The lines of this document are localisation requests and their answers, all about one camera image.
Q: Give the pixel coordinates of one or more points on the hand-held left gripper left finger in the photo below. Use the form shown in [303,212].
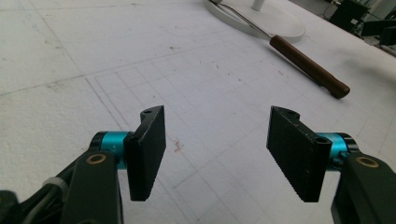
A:
[145,155]

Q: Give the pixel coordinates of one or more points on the white plate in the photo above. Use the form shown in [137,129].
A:
[264,18]

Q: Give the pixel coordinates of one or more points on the dark equipment beside table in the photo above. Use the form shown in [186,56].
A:
[362,18]

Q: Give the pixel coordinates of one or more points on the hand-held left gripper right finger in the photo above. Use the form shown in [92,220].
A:
[299,155]

